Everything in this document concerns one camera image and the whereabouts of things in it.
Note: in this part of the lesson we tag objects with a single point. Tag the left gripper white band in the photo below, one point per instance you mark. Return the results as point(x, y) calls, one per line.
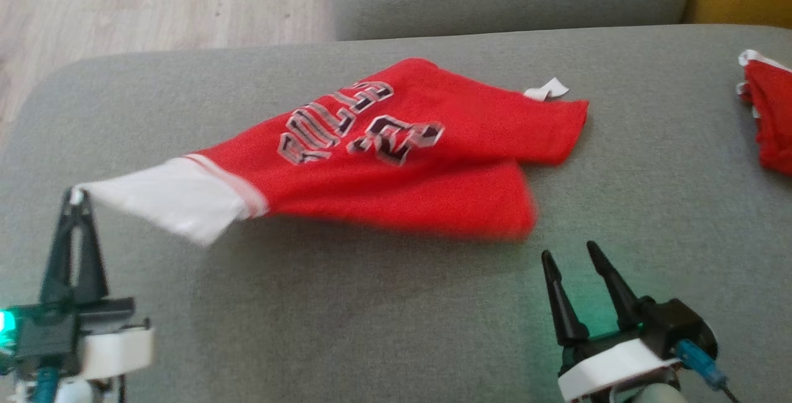
point(117, 347)

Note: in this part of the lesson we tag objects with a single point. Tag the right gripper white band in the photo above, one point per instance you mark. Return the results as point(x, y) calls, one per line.
point(612, 366)

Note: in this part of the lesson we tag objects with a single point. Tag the red jersey with white sleeves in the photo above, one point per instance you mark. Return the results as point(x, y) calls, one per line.
point(433, 186)

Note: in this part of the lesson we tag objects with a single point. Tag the red shorts with white stripe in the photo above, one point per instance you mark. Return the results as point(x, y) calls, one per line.
point(776, 118)

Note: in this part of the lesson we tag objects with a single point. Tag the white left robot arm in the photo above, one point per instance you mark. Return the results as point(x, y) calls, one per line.
point(80, 392)

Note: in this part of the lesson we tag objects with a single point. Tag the grey fabric sofa seat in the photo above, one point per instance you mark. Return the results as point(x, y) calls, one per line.
point(371, 304)

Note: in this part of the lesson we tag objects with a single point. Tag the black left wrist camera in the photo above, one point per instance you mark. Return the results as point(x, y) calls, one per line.
point(46, 335)

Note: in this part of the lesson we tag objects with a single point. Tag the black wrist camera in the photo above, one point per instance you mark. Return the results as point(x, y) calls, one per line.
point(46, 335)
point(674, 322)

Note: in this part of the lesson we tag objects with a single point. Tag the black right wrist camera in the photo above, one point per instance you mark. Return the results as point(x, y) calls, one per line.
point(674, 322)

